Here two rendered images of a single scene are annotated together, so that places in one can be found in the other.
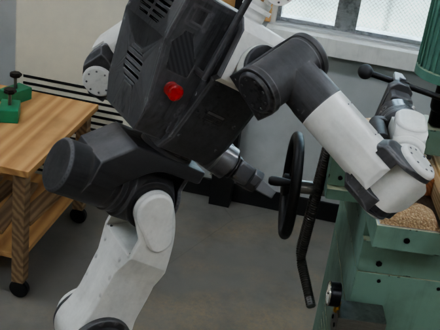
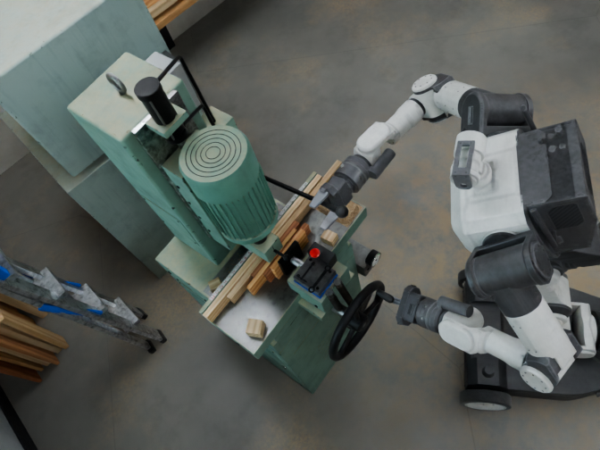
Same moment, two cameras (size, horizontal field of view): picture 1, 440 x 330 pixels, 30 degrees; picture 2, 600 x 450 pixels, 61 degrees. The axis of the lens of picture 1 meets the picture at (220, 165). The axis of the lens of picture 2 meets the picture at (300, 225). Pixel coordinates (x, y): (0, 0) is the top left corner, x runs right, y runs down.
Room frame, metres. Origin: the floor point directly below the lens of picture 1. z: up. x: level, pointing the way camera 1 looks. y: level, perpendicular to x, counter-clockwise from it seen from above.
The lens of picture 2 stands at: (2.30, 0.20, 2.38)
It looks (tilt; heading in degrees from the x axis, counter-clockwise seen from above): 60 degrees down; 236
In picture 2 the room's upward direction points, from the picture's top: 21 degrees counter-clockwise
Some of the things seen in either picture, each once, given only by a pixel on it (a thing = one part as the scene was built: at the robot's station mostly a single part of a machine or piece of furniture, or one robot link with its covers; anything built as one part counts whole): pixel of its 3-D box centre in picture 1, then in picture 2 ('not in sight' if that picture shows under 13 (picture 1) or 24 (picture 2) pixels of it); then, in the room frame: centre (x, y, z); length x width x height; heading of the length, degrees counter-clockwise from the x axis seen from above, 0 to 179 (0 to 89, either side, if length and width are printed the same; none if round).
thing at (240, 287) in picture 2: (434, 184); (287, 229); (1.85, -0.53, 0.92); 0.60 x 0.02 x 0.04; 0
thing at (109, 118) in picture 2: not in sight; (178, 174); (1.96, -0.83, 1.16); 0.22 x 0.22 x 0.72; 0
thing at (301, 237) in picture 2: not in sight; (289, 254); (1.92, -0.46, 0.94); 0.16 x 0.02 x 0.08; 0
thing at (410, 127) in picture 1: (406, 140); (377, 143); (1.55, -0.37, 1.15); 0.13 x 0.07 x 0.09; 173
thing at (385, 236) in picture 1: (382, 180); (300, 271); (1.94, -0.43, 0.87); 0.61 x 0.30 x 0.06; 0
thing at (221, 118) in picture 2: not in sight; (221, 136); (1.80, -0.75, 1.23); 0.09 x 0.08 x 0.15; 90
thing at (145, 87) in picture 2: not in sight; (161, 111); (1.96, -0.67, 1.54); 0.08 x 0.08 x 0.17; 0
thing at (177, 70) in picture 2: not in sight; (171, 85); (1.82, -0.85, 1.40); 0.10 x 0.06 x 0.16; 90
